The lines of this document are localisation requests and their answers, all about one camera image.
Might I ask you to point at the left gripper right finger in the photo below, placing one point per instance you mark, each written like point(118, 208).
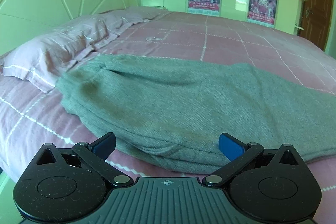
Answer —
point(265, 183)

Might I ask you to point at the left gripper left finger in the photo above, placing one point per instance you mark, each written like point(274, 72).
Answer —
point(68, 182)

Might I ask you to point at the grey sweat pants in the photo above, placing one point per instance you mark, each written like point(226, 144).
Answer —
point(170, 113)

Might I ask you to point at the pink checked bed sheet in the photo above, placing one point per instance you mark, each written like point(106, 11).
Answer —
point(30, 117)

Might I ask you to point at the pink checked pillow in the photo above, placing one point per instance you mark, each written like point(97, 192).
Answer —
point(43, 59)

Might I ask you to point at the brown wooden door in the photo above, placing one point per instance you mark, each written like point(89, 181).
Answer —
point(316, 19)

